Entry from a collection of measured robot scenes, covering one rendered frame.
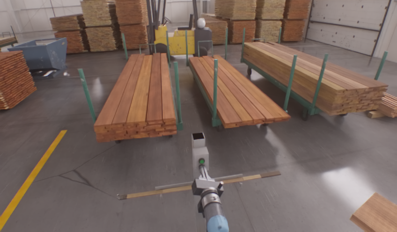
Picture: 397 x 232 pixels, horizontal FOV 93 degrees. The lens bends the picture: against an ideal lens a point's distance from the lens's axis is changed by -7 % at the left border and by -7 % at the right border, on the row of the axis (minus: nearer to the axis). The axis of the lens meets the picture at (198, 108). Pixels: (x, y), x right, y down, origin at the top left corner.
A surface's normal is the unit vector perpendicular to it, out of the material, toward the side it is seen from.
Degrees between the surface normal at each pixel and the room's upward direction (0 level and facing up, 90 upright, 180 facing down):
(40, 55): 90
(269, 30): 90
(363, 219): 0
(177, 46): 90
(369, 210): 0
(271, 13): 90
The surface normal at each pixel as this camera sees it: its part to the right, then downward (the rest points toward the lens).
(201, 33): 0.24, 0.45
